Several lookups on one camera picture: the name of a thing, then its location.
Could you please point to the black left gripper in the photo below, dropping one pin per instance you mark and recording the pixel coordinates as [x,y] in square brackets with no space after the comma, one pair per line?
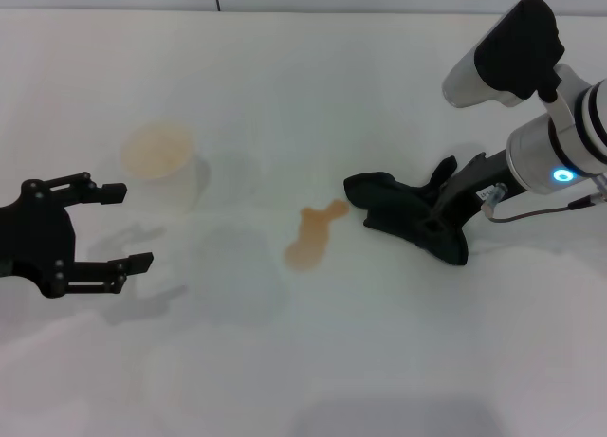
[38,238]

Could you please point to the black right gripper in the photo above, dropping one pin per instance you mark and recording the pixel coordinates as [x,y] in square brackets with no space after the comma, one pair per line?
[488,176]

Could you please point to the dark blue rag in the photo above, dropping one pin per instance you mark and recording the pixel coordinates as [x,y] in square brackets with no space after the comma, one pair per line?
[379,195]

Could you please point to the white paper cup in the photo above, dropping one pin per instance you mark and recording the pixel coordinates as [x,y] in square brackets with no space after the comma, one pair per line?
[180,186]

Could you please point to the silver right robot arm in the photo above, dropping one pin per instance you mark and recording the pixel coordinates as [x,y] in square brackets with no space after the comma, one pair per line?
[555,148]

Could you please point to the brown water stain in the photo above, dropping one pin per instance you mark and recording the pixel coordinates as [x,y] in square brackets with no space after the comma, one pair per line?
[306,242]

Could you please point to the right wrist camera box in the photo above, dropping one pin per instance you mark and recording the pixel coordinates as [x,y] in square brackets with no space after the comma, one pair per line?
[517,48]

